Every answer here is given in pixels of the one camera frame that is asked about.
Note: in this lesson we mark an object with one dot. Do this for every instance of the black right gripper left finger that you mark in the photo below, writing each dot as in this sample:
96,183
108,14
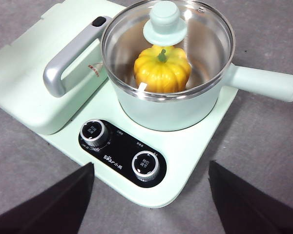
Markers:
51,209

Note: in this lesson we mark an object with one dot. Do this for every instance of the yellow pumpkin with green stem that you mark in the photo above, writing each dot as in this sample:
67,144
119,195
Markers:
161,73

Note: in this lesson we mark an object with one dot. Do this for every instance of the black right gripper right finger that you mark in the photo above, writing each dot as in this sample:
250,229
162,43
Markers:
254,209

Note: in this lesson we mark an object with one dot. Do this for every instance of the mint green breakfast machine base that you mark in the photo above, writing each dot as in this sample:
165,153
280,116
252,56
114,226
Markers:
190,151

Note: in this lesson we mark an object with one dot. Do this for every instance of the silver control knob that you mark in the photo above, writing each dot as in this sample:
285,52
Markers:
94,132
145,165

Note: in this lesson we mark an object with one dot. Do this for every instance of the mint green steamer pot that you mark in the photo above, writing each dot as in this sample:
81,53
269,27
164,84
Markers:
166,114

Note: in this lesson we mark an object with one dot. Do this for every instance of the glass lid with green knob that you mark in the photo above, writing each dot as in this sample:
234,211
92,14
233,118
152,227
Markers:
164,22

